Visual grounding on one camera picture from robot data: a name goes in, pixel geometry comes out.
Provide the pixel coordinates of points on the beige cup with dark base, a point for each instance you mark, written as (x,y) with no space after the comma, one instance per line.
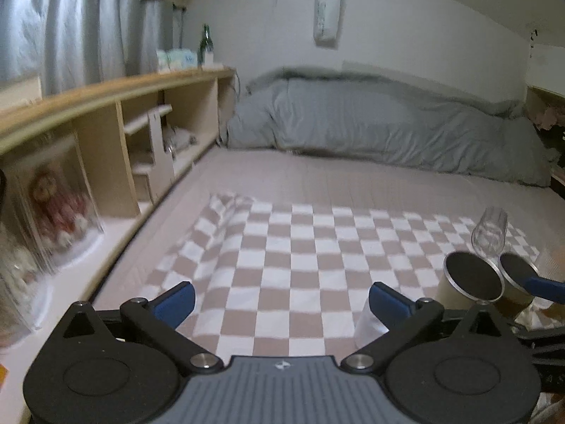
(518,270)
(473,277)

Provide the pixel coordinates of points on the wooden shelf unit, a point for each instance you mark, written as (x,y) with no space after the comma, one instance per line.
(110,119)

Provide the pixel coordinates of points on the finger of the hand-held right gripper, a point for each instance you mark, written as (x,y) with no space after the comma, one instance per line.
(540,340)
(544,286)

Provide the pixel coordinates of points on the clear stemmed glass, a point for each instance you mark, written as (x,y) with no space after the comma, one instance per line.
(487,232)

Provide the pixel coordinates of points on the green glass bottle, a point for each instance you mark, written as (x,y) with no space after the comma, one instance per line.
(205,44)

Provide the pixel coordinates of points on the grey curtain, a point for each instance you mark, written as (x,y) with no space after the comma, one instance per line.
(79,26)

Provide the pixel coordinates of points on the blue white tissue pack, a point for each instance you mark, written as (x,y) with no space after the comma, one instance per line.
(183,58)

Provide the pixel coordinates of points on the beige checkered blanket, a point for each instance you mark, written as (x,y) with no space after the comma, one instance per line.
(287,265)

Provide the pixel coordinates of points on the green tissue pack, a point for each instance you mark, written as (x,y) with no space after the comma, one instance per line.
(163,59)

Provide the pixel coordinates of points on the translucent plastic cup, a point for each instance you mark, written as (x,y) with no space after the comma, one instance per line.
(368,326)

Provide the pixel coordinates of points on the white wall-hung device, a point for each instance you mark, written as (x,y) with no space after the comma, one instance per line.
(326,13)

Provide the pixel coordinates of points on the pink bed sheet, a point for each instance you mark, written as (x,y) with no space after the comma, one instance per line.
(335,181)

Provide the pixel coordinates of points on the clear display case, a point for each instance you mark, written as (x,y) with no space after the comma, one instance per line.
(17,282)

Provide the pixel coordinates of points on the doll in clear case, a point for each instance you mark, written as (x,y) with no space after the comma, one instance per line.
(55,203)

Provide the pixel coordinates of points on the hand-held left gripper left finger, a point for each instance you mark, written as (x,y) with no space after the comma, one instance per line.
(173,305)

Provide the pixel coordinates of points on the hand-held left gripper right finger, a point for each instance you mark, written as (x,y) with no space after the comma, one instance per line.
(388,304)

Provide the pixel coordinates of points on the wooden stand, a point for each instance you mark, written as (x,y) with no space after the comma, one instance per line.
(159,159)

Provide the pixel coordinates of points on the grey cloth bundle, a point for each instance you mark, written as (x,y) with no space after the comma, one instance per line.
(178,138)

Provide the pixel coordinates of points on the grey duvet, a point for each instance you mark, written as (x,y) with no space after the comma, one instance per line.
(375,119)

